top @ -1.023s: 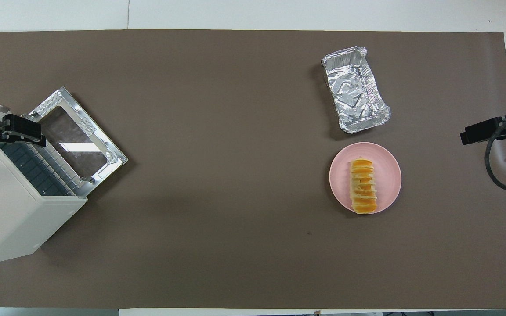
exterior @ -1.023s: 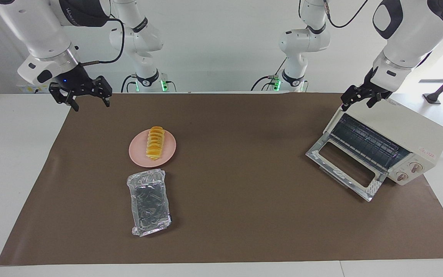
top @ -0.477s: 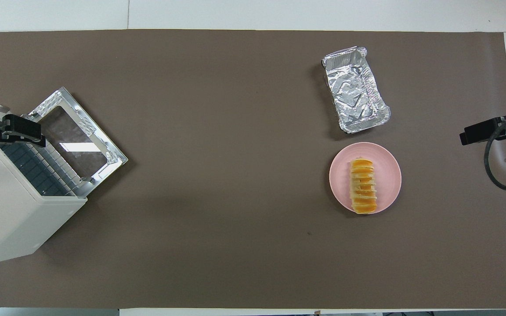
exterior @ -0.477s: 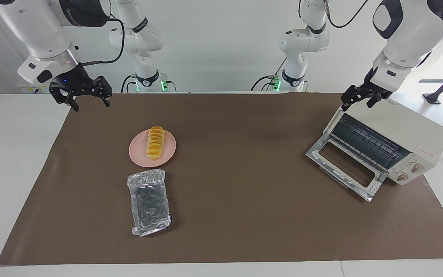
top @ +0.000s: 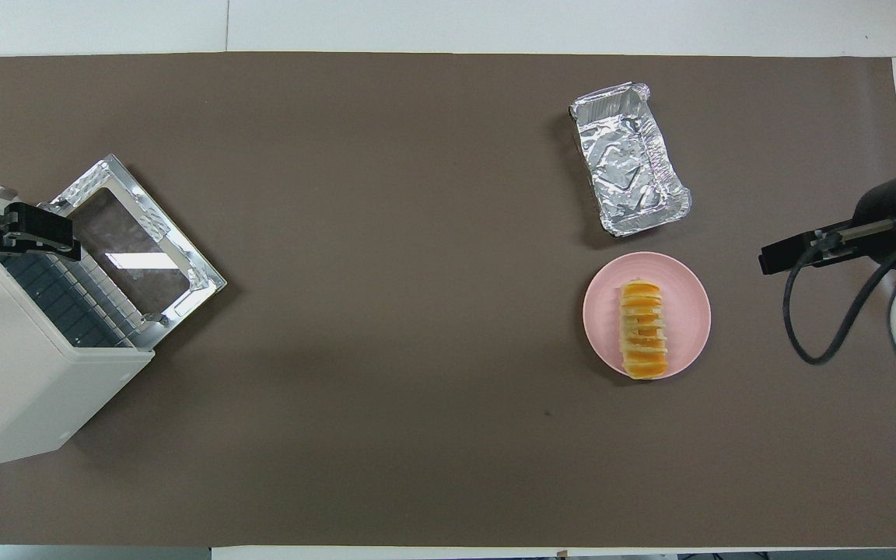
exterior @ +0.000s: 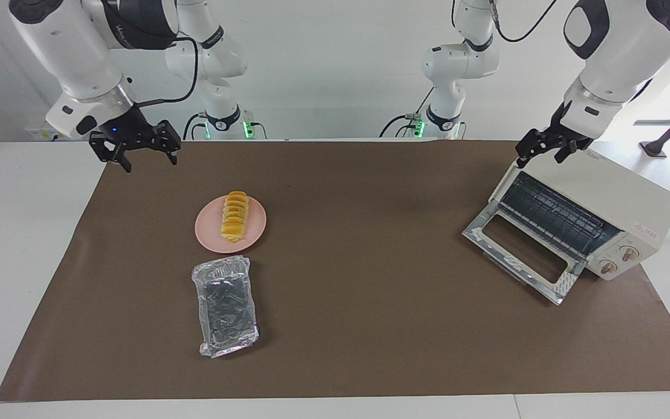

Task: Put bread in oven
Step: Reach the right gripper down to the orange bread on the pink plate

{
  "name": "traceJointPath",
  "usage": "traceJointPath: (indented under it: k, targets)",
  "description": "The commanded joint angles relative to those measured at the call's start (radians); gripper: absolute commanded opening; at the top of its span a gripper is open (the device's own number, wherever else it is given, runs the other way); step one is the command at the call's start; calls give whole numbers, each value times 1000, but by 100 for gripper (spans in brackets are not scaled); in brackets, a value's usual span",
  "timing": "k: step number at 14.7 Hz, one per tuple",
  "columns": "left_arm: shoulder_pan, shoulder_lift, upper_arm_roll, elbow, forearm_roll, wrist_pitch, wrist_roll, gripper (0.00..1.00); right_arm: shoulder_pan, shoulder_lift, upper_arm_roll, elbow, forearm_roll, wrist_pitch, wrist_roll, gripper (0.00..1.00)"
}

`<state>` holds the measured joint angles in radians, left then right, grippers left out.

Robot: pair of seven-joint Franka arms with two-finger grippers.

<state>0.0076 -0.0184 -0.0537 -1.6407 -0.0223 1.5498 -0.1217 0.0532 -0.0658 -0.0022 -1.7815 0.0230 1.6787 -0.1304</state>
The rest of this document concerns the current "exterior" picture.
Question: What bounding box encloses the cream toaster oven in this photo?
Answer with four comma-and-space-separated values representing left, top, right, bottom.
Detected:
489, 147, 670, 282

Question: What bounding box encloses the black base cable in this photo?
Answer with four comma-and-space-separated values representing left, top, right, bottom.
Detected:
378, 86, 436, 139
182, 112, 209, 141

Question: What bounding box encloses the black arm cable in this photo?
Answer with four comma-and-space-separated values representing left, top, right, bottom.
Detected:
488, 0, 561, 44
134, 35, 201, 109

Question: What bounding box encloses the white wall socket box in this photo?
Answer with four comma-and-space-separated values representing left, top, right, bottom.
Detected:
26, 123, 75, 142

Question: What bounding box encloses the glass oven door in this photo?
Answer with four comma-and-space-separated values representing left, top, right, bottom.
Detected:
462, 210, 586, 307

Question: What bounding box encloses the oven wire rack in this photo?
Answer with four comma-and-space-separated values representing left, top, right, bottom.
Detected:
499, 173, 622, 257

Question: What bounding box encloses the brown table mat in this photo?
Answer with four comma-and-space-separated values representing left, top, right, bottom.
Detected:
0, 140, 670, 403

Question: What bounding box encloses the sliced yellow bread loaf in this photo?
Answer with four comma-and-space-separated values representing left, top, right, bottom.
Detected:
220, 191, 251, 244

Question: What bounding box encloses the aluminium foil tray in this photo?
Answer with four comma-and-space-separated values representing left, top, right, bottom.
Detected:
191, 255, 261, 359

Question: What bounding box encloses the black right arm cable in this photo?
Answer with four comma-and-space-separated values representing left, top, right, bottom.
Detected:
134, 35, 201, 109

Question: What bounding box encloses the pink round plate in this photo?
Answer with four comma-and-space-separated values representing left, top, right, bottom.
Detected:
194, 195, 268, 254

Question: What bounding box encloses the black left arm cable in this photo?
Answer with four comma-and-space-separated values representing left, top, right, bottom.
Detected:
488, 0, 561, 44

